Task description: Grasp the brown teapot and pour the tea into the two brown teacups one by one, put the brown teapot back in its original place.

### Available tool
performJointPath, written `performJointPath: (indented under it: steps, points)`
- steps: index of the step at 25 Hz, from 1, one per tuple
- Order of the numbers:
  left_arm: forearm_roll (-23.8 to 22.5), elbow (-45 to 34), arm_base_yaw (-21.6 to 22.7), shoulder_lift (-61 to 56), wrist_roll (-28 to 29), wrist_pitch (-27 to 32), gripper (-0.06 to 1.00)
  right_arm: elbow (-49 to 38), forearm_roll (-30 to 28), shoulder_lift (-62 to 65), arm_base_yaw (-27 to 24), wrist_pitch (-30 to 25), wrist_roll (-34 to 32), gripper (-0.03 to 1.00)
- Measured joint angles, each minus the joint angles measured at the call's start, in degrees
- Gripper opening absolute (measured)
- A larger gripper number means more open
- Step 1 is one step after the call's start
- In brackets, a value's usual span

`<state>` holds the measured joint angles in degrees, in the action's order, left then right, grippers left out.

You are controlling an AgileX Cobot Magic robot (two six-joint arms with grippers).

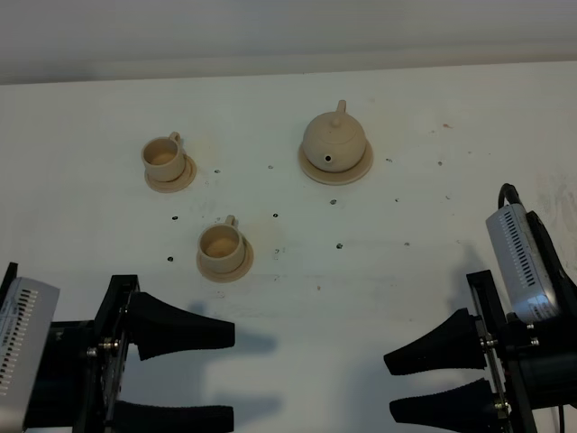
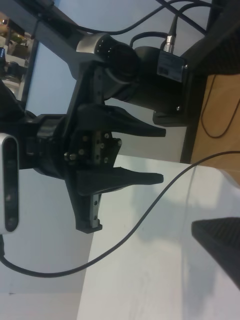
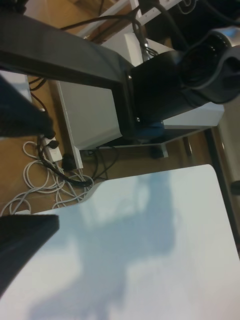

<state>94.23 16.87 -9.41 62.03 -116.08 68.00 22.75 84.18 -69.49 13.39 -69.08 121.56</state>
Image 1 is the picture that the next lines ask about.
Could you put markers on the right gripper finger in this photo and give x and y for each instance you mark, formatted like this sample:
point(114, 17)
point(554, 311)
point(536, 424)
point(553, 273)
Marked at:
point(468, 406)
point(455, 344)

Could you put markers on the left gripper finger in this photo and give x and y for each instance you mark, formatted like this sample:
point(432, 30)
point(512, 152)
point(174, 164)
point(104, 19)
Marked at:
point(158, 328)
point(131, 417)

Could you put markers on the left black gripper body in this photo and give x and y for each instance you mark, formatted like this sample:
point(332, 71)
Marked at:
point(80, 374)

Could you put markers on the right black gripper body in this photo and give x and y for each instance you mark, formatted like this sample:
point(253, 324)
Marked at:
point(538, 359)

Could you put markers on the beige ceramic teapot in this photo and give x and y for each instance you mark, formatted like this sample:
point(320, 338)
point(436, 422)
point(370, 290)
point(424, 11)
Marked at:
point(334, 141)

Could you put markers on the beige teapot saucer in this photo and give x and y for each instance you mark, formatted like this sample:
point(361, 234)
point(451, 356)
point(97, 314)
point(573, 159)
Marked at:
point(337, 178)

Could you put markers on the near beige teacup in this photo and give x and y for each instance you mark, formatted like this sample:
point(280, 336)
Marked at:
point(221, 250)

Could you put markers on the beige teacup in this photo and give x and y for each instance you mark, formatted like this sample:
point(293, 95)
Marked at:
point(221, 250)
point(163, 158)

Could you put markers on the near beige cup saucer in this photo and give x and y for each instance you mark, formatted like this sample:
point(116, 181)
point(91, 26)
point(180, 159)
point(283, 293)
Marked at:
point(245, 264)

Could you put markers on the beige cup saucer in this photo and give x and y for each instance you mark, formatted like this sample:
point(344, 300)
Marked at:
point(179, 183)
point(245, 264)

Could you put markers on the far beige cup saucer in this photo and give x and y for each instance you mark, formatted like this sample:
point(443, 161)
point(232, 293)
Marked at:
point(179, 183)

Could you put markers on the far beige teacup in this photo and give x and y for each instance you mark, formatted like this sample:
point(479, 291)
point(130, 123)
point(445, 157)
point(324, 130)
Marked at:
point(163, 158)

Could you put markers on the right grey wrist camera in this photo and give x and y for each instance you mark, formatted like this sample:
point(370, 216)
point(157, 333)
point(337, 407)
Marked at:
point(528, 284)

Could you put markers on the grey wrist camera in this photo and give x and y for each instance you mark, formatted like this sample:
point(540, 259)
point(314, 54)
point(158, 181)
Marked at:
point(26, 314)
point(528, 284)

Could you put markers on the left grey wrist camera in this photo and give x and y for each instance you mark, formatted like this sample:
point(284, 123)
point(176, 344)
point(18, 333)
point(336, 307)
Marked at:
point(26, 314)

